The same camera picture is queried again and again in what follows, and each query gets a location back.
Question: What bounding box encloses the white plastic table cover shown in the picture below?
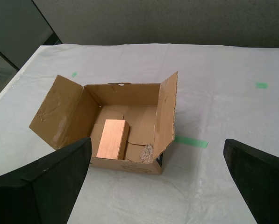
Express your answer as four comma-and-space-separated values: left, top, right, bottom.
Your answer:
0, 42, 279, 224

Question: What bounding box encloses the dark side panel frame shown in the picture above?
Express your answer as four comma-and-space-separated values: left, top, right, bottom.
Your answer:
0, 42, 21, 70

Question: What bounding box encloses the light wooden block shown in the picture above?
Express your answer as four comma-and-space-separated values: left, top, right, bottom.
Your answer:
96, 119, 130, 161

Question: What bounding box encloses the green tape strip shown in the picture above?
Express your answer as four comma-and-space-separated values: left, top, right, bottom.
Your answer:
174, 136, 209, 149

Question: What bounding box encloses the smooth grey side panel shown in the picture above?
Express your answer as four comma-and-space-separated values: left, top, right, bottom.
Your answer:
0, 0, 55, 68

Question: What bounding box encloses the grey fabric partition panel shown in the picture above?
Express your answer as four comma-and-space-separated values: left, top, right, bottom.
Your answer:
33, 0, 279, 49

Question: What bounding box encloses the brown cardboard box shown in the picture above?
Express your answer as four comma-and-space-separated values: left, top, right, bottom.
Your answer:
28, 71, 179, 175

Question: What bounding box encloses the speckled pink granite rock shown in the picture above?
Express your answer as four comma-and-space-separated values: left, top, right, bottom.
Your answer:
139, 143, 154, 164

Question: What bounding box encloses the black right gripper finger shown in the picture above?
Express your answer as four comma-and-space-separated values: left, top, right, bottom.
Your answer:
0, 137, 93, 224
223, 139, 279, 224

